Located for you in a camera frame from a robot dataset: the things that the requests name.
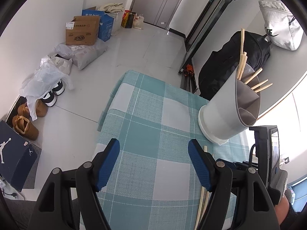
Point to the blue cardboard box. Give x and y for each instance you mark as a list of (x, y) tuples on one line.
[(105, 24)]

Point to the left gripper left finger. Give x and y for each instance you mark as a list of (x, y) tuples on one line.
[(53, 208)]

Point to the navy shoe box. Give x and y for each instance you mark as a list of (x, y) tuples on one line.
[(17, 157)]

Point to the white grey utensil holder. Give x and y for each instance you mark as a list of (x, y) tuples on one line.
[(233, 109)]

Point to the red yellow bag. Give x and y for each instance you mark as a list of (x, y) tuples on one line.
[(127, 19)]

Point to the black backpack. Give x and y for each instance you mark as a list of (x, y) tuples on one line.
[(221, 64)]

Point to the brown boots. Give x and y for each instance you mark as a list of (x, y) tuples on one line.
[(22, 123)]

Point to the white plastic bag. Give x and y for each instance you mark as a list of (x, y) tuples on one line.
[(44, 79)]

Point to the brown cardboard box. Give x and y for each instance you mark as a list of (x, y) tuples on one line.
[(82, 30)]

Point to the grey door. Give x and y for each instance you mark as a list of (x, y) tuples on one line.
[(156, 12)]

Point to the black white sneakers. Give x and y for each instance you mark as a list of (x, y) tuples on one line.
[(50, 97)]

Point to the beige cloth bag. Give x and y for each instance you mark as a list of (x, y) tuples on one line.
[(112, 8)]

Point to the person right hand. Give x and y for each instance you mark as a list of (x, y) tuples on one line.
[(282, 209)]

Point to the white sling bag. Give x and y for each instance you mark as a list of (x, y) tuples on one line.
[(281, 25)]

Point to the teal checkered tablecloth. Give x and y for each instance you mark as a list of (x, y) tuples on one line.
[(153, 184)]

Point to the grey plastic parcel bag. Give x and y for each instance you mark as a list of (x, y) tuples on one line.
[(81, 55)]

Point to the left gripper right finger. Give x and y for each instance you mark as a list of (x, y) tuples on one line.
[(253, 209)]

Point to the black sliding door frame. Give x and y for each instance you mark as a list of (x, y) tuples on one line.
[(204, 24)]

